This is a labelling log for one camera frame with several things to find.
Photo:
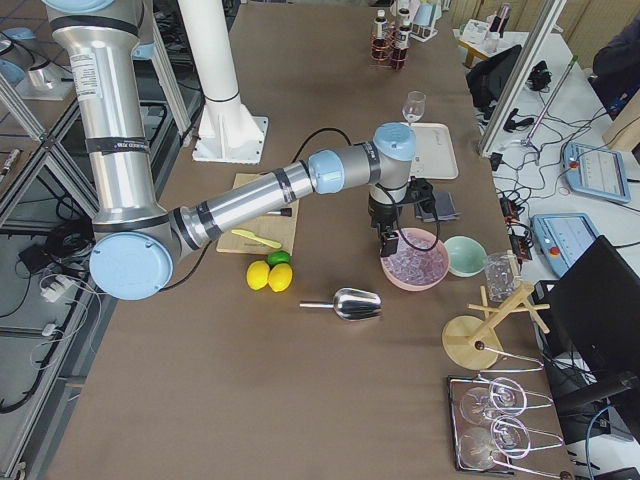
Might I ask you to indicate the yellow lemon lower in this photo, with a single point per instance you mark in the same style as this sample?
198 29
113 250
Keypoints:
280 277

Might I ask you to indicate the clear wine glass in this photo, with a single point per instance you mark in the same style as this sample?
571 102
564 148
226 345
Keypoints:
414 106

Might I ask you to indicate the wooden cup tree stand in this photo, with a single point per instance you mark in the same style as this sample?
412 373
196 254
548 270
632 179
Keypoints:
472 343

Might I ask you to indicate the copper wire bottle basket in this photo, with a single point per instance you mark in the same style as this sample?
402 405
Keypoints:
389 46

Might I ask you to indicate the black glass rack tray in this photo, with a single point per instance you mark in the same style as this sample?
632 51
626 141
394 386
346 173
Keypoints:
540 440

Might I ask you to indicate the yellow plastic knife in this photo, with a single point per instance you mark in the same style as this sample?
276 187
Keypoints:
250 235

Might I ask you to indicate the blue teach pendant near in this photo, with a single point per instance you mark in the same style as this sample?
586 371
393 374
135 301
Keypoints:
563 238

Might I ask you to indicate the white rabbit serving tray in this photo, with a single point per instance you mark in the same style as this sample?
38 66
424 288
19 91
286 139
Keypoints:
435 157

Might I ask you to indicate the steel muddler black tip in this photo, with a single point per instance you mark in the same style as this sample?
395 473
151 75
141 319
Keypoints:
284 212

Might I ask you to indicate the clear tumbler on stand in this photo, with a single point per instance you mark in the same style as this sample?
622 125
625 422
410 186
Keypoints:
502 275

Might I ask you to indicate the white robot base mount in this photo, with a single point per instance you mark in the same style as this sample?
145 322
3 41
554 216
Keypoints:
228 132

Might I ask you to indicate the yellow lemon upper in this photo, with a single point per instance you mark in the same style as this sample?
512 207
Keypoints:
257 274

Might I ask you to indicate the green ceramic bowl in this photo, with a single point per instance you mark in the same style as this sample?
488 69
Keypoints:
467 257

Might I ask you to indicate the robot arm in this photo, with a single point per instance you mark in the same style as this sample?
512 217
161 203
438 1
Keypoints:
139 243

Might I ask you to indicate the grey folded cloth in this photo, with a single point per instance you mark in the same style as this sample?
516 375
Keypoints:
444 208

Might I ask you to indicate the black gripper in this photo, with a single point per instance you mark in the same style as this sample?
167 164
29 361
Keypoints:
381 215

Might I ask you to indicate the tea bottle white cap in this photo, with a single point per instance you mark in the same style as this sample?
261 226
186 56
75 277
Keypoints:
400 46

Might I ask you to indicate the green lime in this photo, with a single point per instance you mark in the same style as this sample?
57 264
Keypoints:
278 257

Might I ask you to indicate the wooden cutting board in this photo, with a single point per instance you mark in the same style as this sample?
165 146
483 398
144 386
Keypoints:
280 228

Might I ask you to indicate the metal ice scoop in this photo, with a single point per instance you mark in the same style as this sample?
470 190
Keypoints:
350 304

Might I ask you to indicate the hanging wine glass upper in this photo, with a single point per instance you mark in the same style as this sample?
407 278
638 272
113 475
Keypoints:
500 396

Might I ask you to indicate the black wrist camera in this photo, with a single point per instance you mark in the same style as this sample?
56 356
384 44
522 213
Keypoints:
389 243

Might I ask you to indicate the pink bowl of ice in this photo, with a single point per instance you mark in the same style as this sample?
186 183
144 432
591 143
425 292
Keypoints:
420 262

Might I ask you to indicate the blue teach pendant far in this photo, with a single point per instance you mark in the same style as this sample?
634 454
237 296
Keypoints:
596 171

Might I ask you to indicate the hanging wine glass lower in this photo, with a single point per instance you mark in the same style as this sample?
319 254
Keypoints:
486 448

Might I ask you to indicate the hanging wine glass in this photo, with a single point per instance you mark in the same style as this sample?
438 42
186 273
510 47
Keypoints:
500 396
486 448

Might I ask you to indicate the blue teach pendant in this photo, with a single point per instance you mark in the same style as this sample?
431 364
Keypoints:
596 171
563 238

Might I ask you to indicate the yellow lemon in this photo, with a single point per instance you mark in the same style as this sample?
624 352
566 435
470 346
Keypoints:
257 274
280 277

